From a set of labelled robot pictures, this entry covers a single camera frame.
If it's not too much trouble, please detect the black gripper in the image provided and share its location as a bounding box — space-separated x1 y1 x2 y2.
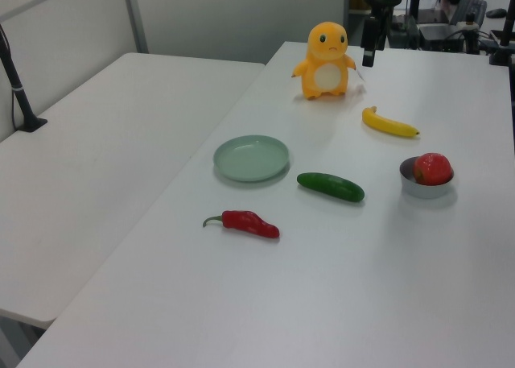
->
360 16 388 68

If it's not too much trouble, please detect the yellow banana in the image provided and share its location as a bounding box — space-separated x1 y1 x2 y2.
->
361 105 422 139

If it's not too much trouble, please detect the pale green plastic plate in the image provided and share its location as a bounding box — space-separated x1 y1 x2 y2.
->
212 134 291 183

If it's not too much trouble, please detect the orange dinosaur plush toy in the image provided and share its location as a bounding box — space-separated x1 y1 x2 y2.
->
290 20 357 101

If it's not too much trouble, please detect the black electronics box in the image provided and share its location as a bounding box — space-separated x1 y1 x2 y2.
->
417 23 480 56

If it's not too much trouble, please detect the black keyboard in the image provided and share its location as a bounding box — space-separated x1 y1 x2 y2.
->
447 0 488 27

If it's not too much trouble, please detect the red apple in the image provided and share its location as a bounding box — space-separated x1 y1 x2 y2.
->
413 152 454 186

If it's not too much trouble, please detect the green cucumber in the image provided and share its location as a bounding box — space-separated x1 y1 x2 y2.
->
296 172 365 203

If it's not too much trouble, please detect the black stand with clamp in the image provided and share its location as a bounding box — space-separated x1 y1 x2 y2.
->
488 4 515 67

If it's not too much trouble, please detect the small metal bowl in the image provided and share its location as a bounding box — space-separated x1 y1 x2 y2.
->
399 156 455 200

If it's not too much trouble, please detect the red chili pepper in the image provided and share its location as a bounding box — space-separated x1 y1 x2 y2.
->
202 210 281 240

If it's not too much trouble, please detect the grey partition frame post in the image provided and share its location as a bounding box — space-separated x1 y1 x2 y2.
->
120 0 148 56

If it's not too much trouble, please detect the black camera pole with base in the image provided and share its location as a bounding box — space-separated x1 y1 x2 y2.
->
0 23 48 134

